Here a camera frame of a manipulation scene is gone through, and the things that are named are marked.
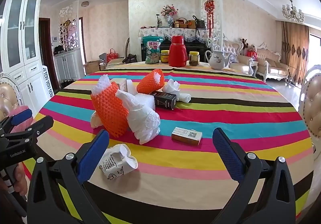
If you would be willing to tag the white ceramic teapot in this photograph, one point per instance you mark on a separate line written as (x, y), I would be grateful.
(217, 59)

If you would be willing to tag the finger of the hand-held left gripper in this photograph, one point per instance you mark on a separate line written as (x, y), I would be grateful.
(22, 114)
(37, 126)

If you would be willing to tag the brown patterned curtain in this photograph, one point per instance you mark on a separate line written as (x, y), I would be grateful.
(294, 51)

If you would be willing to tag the small white lattice panel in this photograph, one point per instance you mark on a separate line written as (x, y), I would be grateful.
(47, 81)

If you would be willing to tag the black piano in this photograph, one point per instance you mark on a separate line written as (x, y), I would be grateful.
(195, 47)

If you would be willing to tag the white plastic wrap bundle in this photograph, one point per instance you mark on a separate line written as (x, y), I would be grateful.
(143, 116)

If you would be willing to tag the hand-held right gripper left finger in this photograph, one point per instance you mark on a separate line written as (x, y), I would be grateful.
(92, 153)

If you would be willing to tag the red knot wall ornament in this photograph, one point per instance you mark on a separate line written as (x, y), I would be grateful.
(209, 8)

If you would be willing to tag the white lattice screen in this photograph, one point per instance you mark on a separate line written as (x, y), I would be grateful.
(67, 27)
(213, 13)

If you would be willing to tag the beige carton box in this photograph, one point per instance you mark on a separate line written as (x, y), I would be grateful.
(119, 84)

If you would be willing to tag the chandelier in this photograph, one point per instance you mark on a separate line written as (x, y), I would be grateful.
(292, 10)

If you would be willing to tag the black carton box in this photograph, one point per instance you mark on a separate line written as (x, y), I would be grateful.
(164, 99)

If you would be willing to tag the low white cabinet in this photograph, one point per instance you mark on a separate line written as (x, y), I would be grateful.
(66, 63)

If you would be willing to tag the woven basket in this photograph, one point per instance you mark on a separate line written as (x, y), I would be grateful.
(182, 23)

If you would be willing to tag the green snack bag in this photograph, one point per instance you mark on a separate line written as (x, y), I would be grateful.
(151, 49)

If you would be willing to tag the crumpled white tissue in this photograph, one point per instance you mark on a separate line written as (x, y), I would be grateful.
(173, 86)

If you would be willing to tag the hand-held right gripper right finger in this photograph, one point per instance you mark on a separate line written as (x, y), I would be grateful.
(225, 153)

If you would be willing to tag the dark handbag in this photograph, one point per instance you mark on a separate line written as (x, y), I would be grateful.
(200, 23)

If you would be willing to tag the tall white cabinet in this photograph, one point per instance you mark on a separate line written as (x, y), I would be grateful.
(18, 38)

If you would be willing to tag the small brown white box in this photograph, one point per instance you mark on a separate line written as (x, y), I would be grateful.
(186, 136)

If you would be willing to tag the large orange foam net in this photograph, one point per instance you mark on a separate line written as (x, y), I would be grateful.
(110, 111)

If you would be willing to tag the red thermos jug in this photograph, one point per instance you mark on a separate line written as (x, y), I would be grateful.
(177, 52)

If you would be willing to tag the floral fringed cloth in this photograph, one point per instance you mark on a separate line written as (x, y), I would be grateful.
(155, 32)

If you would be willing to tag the striped colourful tablecloth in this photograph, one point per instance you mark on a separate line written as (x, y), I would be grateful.
(225, 118)

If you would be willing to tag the cream carved sofa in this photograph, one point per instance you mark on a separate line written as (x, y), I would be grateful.
(272, 63)
(234, 51)

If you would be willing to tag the vase with pink flowers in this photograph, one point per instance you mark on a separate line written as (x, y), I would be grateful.
(170, 13)

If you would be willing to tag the dark wooden door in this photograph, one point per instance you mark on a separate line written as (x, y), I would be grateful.
(46, 48)

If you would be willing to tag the cardboard box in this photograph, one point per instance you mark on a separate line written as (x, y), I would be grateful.
(91, 66)

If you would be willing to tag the crumpled printed paper cup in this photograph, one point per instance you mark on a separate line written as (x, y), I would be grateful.
(117, 163)

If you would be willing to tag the yellow labelled jar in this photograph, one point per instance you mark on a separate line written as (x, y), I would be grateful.
(164, 56)

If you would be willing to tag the beige padded chair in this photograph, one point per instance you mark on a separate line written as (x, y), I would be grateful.
(312, 98)
(7, 96)

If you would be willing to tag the person's left hand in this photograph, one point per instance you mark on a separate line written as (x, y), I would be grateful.
(20, 181)

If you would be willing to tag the glass jar yellow lid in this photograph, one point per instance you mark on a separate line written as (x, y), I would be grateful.
(194, 59)

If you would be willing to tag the black bag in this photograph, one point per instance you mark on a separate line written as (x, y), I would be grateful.
(130, 58)

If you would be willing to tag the red gift bag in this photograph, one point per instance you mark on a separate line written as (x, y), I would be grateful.
(112, 55)

